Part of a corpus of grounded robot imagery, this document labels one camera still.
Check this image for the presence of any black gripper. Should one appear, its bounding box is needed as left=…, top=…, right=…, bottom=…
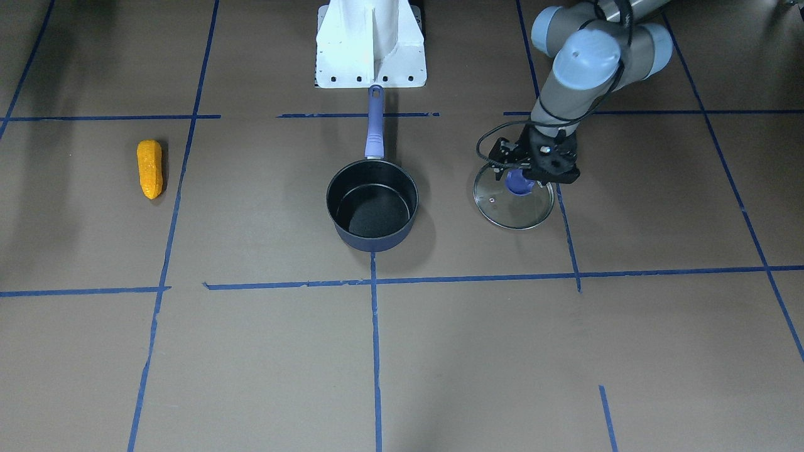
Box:
left=489, top=125, right=580, bottom=184

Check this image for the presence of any glass pot lid blue knob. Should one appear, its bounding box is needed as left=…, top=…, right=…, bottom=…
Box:
left=472, top=165, right=555, bottom=230

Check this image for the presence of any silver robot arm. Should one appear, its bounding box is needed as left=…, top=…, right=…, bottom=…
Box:
left=486, top=1, right=672, bottom=196

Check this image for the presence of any yellow toy corn cob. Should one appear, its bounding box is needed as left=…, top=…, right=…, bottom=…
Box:
left=137, top=139, right=164, bottom=200

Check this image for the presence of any dark blue saucepan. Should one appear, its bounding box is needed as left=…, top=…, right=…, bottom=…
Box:
left=325, top=85, right=419, bottom=254

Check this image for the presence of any black camera cable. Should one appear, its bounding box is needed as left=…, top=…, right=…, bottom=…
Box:
left=475, top=0, right=632, bottom=170

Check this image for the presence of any white camera stand pillar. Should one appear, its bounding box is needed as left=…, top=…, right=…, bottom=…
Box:
left=314, top=1, right=428, bottom=89

